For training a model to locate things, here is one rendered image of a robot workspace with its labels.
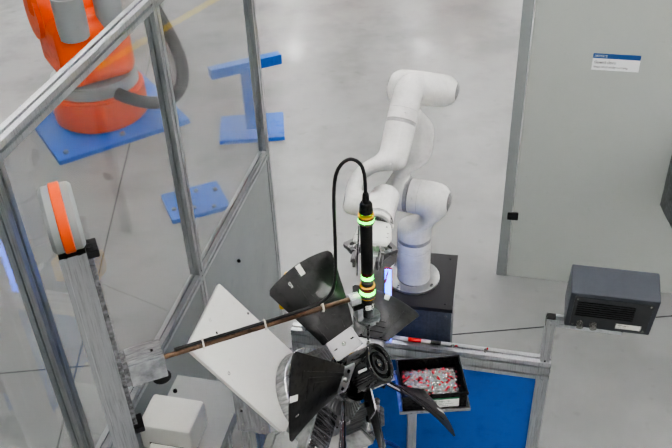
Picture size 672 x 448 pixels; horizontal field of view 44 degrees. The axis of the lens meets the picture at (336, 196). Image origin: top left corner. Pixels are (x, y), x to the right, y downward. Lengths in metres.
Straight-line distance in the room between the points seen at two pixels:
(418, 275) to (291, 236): 1.93
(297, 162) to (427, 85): 2.98
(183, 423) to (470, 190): 3.01
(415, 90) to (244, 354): 0.91
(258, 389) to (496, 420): 1.09
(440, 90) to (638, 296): 0.86
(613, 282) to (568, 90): 1.46
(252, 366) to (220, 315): 0.17
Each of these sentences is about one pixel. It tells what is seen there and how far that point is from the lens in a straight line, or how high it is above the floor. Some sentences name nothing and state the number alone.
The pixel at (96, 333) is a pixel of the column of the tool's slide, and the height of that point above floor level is 1.57.
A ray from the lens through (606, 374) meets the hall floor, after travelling 4.11.
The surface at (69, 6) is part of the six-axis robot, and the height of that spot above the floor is 0.98.
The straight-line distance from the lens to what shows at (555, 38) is 3.80.
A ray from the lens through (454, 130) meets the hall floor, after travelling 5.75.
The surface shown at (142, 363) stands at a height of 1.42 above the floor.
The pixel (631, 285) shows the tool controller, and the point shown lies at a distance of 2.66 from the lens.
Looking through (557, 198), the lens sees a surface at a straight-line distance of 4.22.
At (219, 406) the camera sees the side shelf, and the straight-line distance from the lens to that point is 2.76.
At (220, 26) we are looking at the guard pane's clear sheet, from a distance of 3.08.
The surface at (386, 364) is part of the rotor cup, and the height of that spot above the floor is 1.20.
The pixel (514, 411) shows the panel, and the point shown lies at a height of 0.58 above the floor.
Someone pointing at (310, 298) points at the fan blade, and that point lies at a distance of 2.32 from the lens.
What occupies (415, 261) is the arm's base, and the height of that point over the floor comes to 1.07.
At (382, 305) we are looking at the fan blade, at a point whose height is 1.17.
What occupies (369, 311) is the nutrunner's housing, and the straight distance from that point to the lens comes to 2.32.
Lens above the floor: 2.93
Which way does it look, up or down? 35 degrees down
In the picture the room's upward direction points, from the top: 3 degrees counter-clockwise
